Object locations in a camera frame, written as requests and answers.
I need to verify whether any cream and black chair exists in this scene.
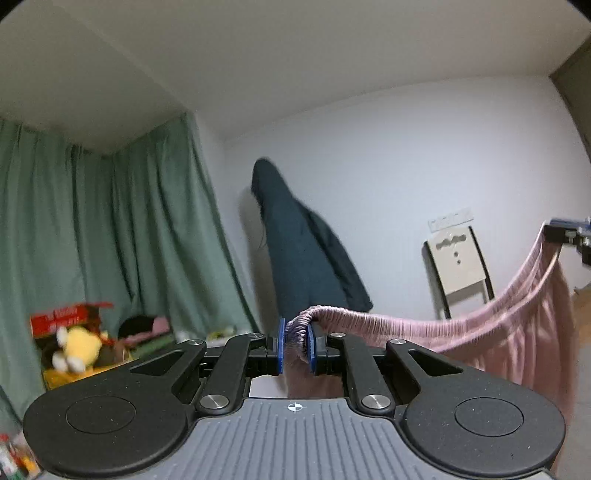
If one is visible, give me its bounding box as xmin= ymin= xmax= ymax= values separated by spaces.
xmin=423 ymin=226 xmax=495 ymax=320

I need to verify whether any dark teal hanging coat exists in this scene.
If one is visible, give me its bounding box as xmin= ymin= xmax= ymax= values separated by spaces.
xmin=250 ymin=158 xmax=373 ymax=320

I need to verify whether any red cardboard box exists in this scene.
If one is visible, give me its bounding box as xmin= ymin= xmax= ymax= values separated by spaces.
xmin=30 ymin=302 xmax=114 ymax=340

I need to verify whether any yellow plush toy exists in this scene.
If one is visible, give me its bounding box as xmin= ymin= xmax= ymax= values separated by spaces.
xmin=52 ymin=326 xmax=102 ymax=374

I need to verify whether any pink ribbed garment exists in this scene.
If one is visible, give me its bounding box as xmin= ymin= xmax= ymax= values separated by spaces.
xmin=282 ymin=221 xmax=578 ymax=418

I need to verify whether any green curtain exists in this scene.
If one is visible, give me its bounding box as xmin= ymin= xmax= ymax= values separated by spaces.
xmin=1 ymin=114 xmax=257 ymax=416

